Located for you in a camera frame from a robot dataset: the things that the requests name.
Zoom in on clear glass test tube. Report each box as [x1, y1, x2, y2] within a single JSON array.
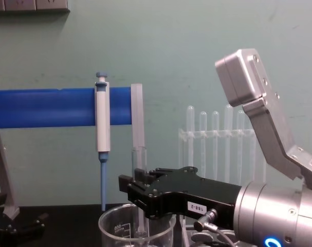
[[131, 145, 149, 239]]

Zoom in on blue pipette stand bar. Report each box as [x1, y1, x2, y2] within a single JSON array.
[[0, 87, 134, 129]]

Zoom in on grey wall socket panel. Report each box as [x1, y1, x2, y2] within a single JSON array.
[[0, 0, 70, 14]]

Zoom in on white and blue pipette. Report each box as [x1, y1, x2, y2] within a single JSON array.
[[95, 72, 112, 212]]

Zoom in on clear acrylic rack with holes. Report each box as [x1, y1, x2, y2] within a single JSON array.
[[178, 215, 236, 247]]

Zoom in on clear plastic test tube rack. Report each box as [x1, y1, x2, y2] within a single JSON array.
[[177, 128, 267, 182]]

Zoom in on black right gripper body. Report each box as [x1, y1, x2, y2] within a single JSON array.
[[148, 166, 243, 231]]

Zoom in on clear glass beaker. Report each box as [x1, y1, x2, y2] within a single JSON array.
[[98, 203, 177, 247]]

